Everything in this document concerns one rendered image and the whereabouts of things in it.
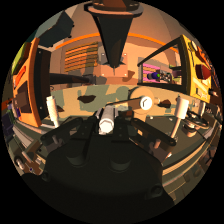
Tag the small beige knob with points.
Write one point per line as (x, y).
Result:
(156, 100)

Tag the purple box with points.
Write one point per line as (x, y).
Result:
(8, 120)

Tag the beige round selector knob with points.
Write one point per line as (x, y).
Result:
(189, 132)

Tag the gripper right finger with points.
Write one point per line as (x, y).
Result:
(154, 135)

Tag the red mushroom button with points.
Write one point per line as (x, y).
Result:
(202, 71)

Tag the green box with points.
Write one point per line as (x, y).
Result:
(19, 57)

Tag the white knurled grip lever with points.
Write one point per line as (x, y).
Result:
(52, 108)

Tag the black round shaft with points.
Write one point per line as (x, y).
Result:
(70, 78)

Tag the pink tray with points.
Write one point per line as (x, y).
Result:
(148, 70)

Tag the beige lever with white grip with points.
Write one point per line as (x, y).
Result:
(106, 120)

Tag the black frame tray stand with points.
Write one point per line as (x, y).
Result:
(157, 50)

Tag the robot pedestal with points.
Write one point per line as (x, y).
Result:
(112, 35)

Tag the dark teal cabinet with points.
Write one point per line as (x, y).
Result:
(57, 28)

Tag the blue cylinder with green tip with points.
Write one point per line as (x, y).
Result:
(153, 76)

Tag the black handwheel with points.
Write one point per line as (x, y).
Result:
(201, 122)

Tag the grey-green lathe apron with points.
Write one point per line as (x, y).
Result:
(157, 122)

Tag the beige and grey lathe body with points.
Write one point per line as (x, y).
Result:
(112, 95)

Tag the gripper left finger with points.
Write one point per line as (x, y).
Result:
(61, 130)

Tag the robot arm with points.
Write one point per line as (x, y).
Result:
(109, 3)

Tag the yellow control panel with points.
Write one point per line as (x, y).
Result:
(194, 84)

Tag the orange control box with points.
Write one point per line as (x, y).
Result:
(31, 84)

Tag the white round knob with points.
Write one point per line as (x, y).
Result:
(194, 45)

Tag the white smooth grip lever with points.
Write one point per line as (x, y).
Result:
(182, 108)

